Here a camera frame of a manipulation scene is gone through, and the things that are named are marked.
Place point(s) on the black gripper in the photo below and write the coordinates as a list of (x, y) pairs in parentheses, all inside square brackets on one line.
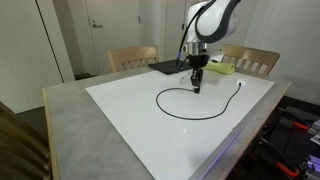
[(199, 61)]

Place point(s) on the white square charger block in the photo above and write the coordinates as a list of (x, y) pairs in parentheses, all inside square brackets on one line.
[(240, 83)]

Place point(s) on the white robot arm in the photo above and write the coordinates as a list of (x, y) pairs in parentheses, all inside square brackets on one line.
[(216, 20)]

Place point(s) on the yellow-green folded cloth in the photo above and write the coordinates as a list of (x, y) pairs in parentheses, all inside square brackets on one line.
[(221, 67)]

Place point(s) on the black flat pad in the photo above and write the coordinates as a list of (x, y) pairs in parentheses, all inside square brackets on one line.
[(165, 66)]

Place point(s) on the wooden slat-back chair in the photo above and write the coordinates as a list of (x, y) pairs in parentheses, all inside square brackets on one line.
[(131, 55), (253, 55), (20, 146)]

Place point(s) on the white board sheet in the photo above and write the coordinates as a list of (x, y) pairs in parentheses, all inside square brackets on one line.
[(150, 143)]

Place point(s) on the silver aluminium profile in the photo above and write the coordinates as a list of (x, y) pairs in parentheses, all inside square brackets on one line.
[(315, 131)]

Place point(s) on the long aluminium extrusion rail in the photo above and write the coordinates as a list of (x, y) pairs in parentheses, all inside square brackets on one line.
[(313, 168)]

